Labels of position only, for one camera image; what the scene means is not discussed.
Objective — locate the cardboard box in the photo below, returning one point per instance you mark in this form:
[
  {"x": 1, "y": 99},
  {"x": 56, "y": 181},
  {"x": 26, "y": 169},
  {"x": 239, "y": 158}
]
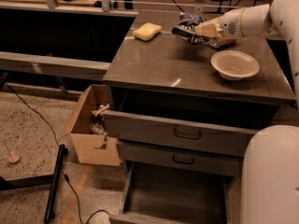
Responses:
[{"x": 90, "y": 148}]

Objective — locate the grey metal rail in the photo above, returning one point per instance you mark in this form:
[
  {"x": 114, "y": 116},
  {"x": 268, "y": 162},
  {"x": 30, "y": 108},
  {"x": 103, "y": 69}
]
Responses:
[{"x": 53, "y": 66}]

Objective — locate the items inside cardboard box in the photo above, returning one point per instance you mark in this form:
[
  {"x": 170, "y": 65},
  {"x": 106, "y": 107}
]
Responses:
[{"x": 98, "y": 125}]

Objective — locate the white bowl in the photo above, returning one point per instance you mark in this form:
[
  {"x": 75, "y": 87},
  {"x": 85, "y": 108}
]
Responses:
[{"x": 234, "y": 65}]

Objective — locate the blue chip bag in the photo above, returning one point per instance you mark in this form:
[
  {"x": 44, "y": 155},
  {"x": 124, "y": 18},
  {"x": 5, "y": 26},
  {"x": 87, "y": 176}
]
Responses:
[{"x": 185, "y": 29}]

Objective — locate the drawer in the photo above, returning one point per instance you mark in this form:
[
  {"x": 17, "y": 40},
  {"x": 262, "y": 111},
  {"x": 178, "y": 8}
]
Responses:
[
  {"x": 226, "y": 140},
  {"x": 161, "y": 195},
  {"x": 179, "y": 158}
]

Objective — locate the grey drawer cabinet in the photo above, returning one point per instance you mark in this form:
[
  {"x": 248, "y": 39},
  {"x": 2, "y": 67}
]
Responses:
[{"x": 171, "y": 79}]

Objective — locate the bottom drawer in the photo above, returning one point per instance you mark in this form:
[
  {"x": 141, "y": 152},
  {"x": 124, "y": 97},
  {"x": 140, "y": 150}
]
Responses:
[{"x": 161, "y": 195}]

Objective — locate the middle drawer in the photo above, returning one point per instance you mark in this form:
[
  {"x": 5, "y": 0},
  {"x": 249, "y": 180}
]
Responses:
[{"x": 179, "y": 158}]

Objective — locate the yellow sponge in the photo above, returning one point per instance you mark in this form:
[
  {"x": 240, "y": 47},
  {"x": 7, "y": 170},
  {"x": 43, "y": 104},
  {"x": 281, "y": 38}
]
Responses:
[{"x": 147, "y": 31}]

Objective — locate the small wooden spinning top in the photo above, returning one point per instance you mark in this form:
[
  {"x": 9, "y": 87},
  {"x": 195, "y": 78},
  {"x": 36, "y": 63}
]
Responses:
[{"x": 12, "y": 157}]

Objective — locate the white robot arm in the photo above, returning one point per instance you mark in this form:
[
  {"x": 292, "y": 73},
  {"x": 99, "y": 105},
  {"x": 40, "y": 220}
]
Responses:
[{"x": 270, "y": 170}]

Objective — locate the top drawer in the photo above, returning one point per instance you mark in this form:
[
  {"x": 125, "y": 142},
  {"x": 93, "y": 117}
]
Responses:
[{"x": 226, "y": 140}]

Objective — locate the black metal stand leg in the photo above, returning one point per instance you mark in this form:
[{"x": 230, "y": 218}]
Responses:
[{"x": 51, "y": 180}]

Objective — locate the red soda can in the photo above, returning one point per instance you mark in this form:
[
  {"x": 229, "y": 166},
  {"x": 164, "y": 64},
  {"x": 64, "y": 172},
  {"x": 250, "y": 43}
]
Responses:
[{"x": 220, "y": 42}]

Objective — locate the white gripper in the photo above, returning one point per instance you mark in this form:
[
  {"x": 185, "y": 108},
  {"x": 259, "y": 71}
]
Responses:
[{"x": 230, "y": 26}]

